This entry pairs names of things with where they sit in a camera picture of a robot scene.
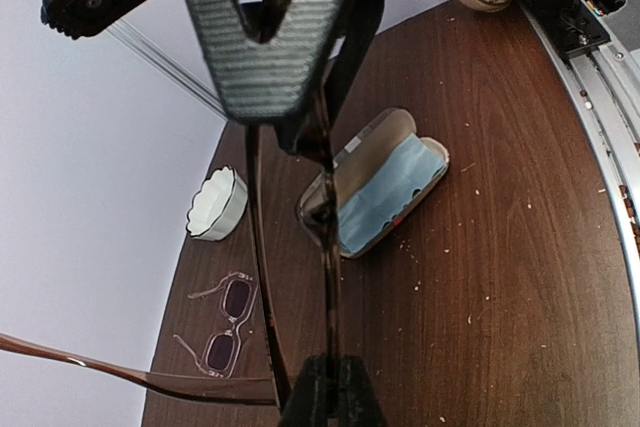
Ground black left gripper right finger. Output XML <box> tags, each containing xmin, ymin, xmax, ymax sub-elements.
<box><xmin>337</xmin><ymin>356</ymin><xmax>388</xmax><ymax>427</ymax></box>

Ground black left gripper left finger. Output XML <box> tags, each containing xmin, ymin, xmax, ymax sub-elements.
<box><xmin>278</xmin><ymin>354</ymin><xmax>329</xmax><ymax>427</ymax></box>

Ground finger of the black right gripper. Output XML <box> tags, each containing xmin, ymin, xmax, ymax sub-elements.
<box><xmin>274</xmin><ymin>0</ymin><xmax>385</xmax><ymax>155</ymax></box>
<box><xmin>185</xmin><ymin>0</ymin><xmax>352</xmax><ymax>123</ymax></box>

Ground dark tortoiseshell sunglasses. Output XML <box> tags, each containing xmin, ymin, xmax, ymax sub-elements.
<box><xmin>0</xmin><ymin>0</ymin><xmax>346</xmax><ymax>408</ymax></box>

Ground brown plaid glasses case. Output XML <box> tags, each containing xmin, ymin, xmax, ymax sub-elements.
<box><xmin>295</xmin><ymin>106</ymin><xmax>450</xmax><ymax>261</ymax></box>

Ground light blue cloth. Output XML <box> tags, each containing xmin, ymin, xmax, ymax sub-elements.
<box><xmin>338</xmin><ymin>134</ymin><xmax>447</xmax><ymax>254</ymax></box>

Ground white fluted ceramic bowl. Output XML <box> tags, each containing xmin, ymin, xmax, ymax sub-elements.
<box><xmin>186</xmin><ymin>166</ymin><xmax>248</xmax><ymax>242</ymax></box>

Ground pink frame sunglasses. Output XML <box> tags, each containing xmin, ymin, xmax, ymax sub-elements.
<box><xmin>172</xmin><ymin>271</ymin><xmax>257</xmax><ymax>378</ymax></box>

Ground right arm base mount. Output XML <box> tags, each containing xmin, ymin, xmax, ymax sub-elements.
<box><xmin>544</xmin><ymin>0</ymin><xmax>627</xmax><ymax>61</ymax></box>

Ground front aluminium rail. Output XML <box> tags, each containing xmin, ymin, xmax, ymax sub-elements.
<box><xmin>521</xmin><ymin>6</ymin><xmax>639</xmax><ymax>320</ymax></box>

